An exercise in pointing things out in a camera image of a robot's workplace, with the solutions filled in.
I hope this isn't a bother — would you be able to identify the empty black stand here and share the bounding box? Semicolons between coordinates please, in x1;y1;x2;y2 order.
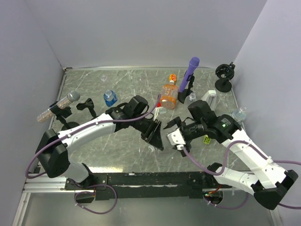
76;98;97;119

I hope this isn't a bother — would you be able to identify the green toy block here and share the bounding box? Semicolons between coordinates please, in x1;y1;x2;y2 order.
203;135;211;145

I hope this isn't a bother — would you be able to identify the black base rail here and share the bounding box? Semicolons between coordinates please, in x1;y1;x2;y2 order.
65;171;229;201

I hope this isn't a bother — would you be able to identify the purple microphone stand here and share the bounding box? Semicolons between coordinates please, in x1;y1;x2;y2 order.
178;74;195;104

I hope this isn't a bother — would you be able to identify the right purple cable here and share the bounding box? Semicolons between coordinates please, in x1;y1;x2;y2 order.
178;140;301;210

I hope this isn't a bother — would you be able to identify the black microphone stand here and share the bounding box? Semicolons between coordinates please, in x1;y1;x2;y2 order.
50;103;79;130

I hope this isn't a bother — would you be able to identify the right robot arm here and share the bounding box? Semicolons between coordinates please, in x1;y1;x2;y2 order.
166;100;298;210

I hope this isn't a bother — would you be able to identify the silver glitter microphone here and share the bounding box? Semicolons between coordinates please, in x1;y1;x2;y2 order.
37;90;80;123

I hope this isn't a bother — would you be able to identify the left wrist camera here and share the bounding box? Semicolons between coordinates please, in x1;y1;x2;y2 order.
154;107;167;119

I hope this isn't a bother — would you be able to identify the orange drink bottle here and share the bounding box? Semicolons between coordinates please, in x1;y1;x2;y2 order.
160;74;179;110

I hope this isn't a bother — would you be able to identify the small clear labelled bottle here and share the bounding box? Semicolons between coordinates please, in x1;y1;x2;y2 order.
230;106;247;123

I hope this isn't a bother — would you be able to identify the clear open bottle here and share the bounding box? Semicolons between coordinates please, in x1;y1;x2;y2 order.
188;92;197;102

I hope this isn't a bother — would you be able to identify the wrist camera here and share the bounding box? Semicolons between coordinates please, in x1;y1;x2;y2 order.
166;129;186;150
154;107;167;119

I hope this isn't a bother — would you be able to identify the purple cable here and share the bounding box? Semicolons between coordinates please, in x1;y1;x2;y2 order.
178;140;301;210
74;185;118;215
24;94;163;179

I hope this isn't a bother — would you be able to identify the blue label water bottle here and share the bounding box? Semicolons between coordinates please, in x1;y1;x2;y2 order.
103;90;118;107

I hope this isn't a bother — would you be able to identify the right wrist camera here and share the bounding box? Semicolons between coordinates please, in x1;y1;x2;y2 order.
166;129;186;150

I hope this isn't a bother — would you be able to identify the black round clamp stand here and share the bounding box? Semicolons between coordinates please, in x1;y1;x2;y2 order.
214;62;236;93

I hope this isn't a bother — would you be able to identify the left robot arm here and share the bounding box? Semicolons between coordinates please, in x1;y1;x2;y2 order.
36;95;164;189

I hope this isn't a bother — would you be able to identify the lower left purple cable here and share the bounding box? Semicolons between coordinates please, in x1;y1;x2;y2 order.
74;185;118;215

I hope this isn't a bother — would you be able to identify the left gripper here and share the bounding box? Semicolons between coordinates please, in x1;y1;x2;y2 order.
131;113;164;151

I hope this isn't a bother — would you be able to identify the purple microphone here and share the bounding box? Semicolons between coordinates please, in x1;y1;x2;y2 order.
179;57;200;92

